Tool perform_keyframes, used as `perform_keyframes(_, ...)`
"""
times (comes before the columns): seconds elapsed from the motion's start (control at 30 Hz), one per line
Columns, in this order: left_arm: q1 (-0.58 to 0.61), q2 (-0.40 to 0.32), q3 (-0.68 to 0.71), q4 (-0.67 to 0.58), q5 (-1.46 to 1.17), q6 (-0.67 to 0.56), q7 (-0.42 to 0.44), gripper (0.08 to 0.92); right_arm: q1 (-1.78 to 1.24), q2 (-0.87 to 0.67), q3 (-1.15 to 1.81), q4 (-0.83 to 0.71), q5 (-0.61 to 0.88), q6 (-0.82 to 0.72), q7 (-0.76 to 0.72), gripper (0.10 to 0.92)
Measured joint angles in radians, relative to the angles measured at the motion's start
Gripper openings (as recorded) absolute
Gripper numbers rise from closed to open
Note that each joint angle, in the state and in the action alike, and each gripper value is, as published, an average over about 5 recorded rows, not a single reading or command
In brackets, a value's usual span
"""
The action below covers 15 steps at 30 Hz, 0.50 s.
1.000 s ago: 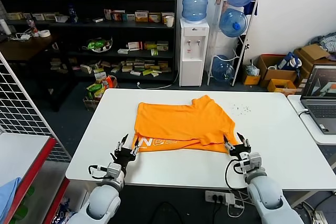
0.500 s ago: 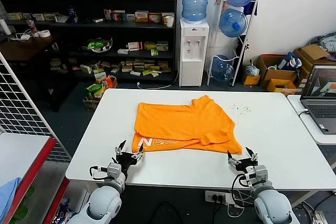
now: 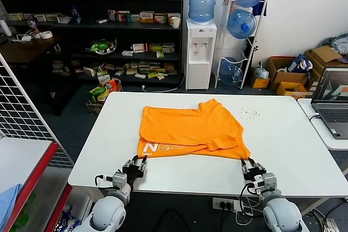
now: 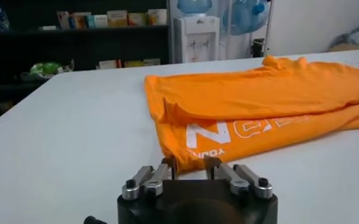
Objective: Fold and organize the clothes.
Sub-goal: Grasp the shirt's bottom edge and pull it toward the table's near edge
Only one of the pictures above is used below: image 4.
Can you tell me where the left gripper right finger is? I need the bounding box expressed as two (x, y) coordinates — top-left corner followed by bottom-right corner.
(203, 155), (274, 200)

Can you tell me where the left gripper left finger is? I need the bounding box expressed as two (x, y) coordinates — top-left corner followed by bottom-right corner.
(121, 156), (180, 201)

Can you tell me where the orange t-shirt with white print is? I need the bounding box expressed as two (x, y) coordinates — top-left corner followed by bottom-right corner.
(144, 55), (359, 174)

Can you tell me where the pile of grey blue clothes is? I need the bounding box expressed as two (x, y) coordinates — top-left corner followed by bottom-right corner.
(330, 23), (359, 52)

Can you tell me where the large white table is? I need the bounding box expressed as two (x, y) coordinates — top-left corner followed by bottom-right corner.
(0, 48), (359, 224)

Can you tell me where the black stand behind rack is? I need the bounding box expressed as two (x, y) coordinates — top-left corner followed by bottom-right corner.
(251, 38), (266, 58)

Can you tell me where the black shelf unit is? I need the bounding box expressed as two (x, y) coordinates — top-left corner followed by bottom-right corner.
(0, 0), (171, 121)

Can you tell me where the white water dispenser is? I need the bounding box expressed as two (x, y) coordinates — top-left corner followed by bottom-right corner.
(172, 15), (221, 64)

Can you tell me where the white jug rack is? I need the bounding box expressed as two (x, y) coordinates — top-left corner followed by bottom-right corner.
(218, 0), (275, 60)

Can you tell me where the bowl with green packets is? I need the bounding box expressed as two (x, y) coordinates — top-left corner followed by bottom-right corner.
(20, 60), (75, 82)

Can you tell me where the blue water jug with cap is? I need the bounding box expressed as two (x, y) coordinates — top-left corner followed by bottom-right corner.
(221, 0), (271, 36)

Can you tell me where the orange white medicine box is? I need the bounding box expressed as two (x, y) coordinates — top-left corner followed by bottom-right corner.
(107, 10), (129, 28)

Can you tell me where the upright blue water jug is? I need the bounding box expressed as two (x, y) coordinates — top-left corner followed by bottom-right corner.
(177, 0), (213, 17)

